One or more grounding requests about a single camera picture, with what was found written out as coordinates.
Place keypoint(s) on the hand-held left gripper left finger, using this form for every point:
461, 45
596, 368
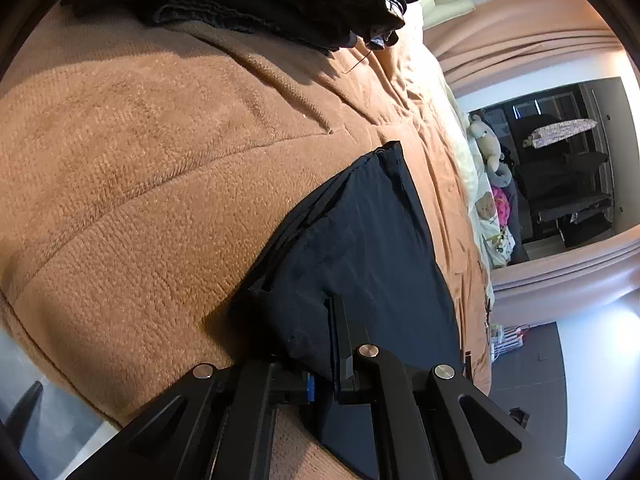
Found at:
306, 390

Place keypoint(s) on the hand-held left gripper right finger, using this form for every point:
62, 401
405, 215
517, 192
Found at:
345, 355

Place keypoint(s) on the black pants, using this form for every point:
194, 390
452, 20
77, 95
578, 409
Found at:
360, 240

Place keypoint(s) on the pink white desktop rack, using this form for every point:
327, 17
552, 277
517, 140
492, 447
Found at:
509, 341

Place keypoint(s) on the bear print pillow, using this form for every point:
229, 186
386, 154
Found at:
492, 230

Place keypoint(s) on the pink cloth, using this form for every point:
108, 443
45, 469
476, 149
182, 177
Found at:
501, 205

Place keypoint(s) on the pink curtain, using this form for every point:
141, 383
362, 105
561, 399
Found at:
565, 280
525, 35

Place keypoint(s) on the grey plush toy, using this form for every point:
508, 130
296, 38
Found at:
500, 175

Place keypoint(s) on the beige plush toy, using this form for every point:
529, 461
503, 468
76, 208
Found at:
484, 140

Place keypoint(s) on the orange fleece blanket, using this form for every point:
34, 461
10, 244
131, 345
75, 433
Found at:
125, 160

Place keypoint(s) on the floral hanging garment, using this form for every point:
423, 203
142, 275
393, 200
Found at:
560, 132

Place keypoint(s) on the cream bed sheet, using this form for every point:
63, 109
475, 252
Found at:
447, 5

